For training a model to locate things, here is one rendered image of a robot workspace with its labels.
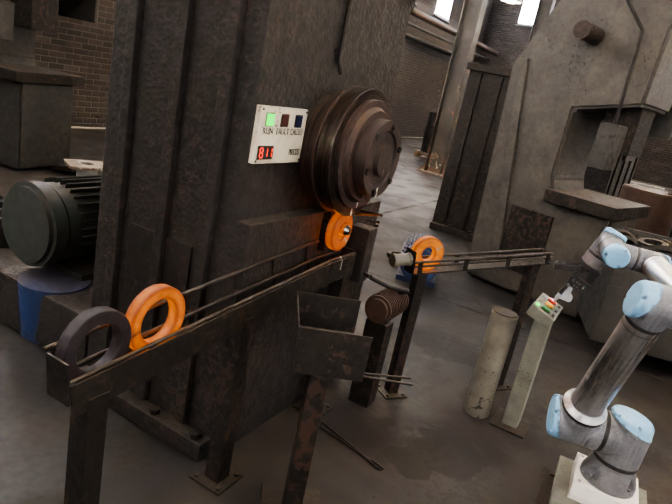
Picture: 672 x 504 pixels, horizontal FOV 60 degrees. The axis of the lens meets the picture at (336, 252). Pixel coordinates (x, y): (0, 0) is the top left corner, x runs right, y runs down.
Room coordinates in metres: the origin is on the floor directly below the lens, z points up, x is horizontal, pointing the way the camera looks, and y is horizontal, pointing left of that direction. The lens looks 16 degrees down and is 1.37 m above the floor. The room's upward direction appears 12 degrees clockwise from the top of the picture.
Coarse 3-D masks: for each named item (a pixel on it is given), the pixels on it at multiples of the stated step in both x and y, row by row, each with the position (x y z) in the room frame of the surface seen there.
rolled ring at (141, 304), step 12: (156, 288) 1.35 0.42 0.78; (168, 288) 1.38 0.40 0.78; (144, 300) 1.31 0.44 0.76; (156, 300) 1.34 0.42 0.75; (168, 300) 1.41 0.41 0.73; (180, 300) 1.42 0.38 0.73; (132, 312) 1.29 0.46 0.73; (144, 312) 1.31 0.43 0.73; (168, 312) 1.43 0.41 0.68; (180, 312) 1.43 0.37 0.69; (132, 324) 1.28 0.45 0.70; (168, 324) 1.42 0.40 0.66; (180, 324) 1.43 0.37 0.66; (132, 336) 1.29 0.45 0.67; (156, 336) 1.39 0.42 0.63; (132, 348) 1.30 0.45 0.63
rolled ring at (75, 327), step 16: (80, 320) 1.16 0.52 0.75; (96, 320) 1.18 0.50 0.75; (112, 320) 1.22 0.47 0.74; (64, 336) 1.13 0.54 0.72; (80, 336) 1.15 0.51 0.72; (112, 336) 1.26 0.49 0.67; (128, 336) 1.27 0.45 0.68; (64, 352) 1.12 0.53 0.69; (112, 352) 1.25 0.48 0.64; (80, 368) 1.18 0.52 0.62
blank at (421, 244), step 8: (424, 240) 2.47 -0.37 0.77; (432, 240) 2.49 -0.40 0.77; (416, 248) 2.46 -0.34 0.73; (424, 248) 2.48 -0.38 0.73; (432, 248) 2.51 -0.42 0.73; (440, 248) 2.51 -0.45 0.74; (416, 256) 2.47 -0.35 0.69; (432, 256) 2.51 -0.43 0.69; (440, 256) 2.52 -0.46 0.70; (416, 264) 2.47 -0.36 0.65; (424, 264) 2.49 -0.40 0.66
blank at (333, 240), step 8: (336, 216) 2.13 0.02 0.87; (344, 216) 2.15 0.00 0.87; (328, 224) 2.11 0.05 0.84; (336, 224) 2.11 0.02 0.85; (352, 224) 2.23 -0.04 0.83; (328, 232) 2.10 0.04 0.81; (336, 232) 2.12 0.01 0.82; (328, 240) 2.11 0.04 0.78; (336, 240) 2.13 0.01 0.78; (344, 240) 2.19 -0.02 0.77; (336, 248) 2.14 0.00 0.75
